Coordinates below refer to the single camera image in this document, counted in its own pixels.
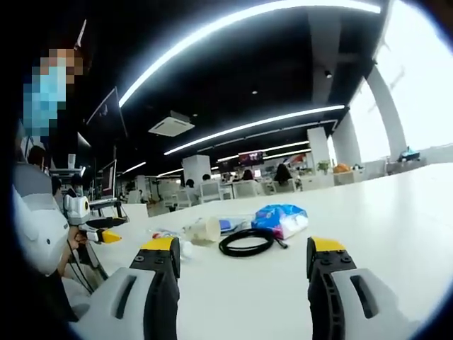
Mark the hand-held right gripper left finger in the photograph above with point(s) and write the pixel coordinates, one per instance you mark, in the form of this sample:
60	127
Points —
106	308

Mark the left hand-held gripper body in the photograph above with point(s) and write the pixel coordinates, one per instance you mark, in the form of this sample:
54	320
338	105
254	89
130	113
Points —
75	210

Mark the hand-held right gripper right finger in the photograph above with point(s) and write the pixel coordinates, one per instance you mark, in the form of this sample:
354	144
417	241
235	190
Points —
368	311

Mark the small red and white wrapper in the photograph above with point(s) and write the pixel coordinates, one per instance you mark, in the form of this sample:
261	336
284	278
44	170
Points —
166	233

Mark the white paper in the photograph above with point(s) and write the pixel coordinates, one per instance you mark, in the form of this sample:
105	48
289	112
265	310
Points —
186	250

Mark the beige paper cup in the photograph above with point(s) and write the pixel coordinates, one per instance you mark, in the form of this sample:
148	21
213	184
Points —
205	229

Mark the blue and white tube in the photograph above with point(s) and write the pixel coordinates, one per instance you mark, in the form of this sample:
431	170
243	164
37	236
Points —
233	225

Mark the blue tissue packet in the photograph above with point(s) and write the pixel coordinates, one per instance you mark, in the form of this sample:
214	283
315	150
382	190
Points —
279	219

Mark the person's left hand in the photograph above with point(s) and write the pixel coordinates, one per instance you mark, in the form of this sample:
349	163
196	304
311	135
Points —
76	241

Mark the silver desktop monitor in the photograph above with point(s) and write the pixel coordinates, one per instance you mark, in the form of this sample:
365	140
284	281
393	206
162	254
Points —
109	178

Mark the white table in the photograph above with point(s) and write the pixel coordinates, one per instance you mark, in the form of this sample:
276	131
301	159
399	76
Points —
354	219

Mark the hanging dark monitor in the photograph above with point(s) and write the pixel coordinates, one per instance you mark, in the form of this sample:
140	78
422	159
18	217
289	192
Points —
108	113

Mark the white office chair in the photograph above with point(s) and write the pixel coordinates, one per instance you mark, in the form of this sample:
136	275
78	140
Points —
285	185
245	189
211	191

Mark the ceiling air conditioner unit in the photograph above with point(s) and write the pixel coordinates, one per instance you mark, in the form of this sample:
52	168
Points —
171	124

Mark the orange object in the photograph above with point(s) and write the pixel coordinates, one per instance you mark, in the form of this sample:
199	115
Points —
341	168

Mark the potted green plant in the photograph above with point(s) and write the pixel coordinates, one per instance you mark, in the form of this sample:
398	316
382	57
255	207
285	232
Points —
323	166

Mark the teal object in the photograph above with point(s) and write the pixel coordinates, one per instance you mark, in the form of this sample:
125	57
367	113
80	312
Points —
410	154

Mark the long ceiling light strip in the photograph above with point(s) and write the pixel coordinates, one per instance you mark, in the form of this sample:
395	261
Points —
219	25
255	124

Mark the wall television screen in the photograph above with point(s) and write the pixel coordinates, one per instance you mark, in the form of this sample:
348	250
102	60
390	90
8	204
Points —
251	157

